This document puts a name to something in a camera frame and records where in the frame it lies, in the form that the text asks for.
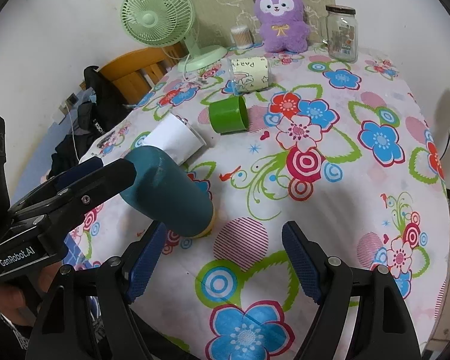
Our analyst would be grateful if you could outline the clear party-print cup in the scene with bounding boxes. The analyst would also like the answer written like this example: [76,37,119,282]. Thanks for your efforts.
[228,56,273,96]

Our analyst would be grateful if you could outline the purple plush toy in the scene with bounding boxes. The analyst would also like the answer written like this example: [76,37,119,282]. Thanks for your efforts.
[253,0,310,54]

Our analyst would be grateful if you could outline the floral tablecloth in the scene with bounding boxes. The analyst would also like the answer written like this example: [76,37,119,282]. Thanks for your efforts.
[70,43,450,360]

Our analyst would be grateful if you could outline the black clothing pile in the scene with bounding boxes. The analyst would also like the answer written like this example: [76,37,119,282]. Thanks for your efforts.
[47,65,131,181]

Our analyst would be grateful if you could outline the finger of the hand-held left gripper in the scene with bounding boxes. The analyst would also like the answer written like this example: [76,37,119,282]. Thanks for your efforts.
[7,157,106,211]
[8,158,136,241]

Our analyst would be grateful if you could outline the green plastic cup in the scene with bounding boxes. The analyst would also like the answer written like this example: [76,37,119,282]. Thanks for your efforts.
[209,95,250,134]

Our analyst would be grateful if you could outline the teal cup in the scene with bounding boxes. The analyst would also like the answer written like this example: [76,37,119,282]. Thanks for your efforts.
[120,145,217,239]

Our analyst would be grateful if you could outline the wooden chair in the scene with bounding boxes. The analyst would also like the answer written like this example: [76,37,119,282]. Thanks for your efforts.
[97,42,188,106]

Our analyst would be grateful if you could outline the white paper cup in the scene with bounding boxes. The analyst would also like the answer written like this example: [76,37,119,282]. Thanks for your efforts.
[142,113,208,166]

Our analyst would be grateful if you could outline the person's left hand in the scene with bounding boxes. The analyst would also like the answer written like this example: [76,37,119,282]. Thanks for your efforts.
[0,262,63,328]

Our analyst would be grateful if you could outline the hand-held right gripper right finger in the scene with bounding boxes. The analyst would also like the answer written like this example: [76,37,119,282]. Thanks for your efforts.
[281,220,422,360]

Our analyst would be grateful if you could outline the white cord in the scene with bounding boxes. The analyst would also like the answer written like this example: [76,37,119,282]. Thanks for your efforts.
[62,99,82,164]

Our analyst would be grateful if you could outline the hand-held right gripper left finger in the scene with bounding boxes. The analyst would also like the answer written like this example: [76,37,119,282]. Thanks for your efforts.
[29,220,168,360]

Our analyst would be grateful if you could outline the cotton swab container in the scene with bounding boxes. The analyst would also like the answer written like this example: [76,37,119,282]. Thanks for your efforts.
[230,25,254,49]

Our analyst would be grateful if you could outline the green desk fan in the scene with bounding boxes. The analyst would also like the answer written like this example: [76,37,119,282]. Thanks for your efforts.
[120,0,229,72]

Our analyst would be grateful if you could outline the glass jar with black lid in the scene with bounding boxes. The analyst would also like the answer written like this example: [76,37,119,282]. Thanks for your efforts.
[324,5,359,63]

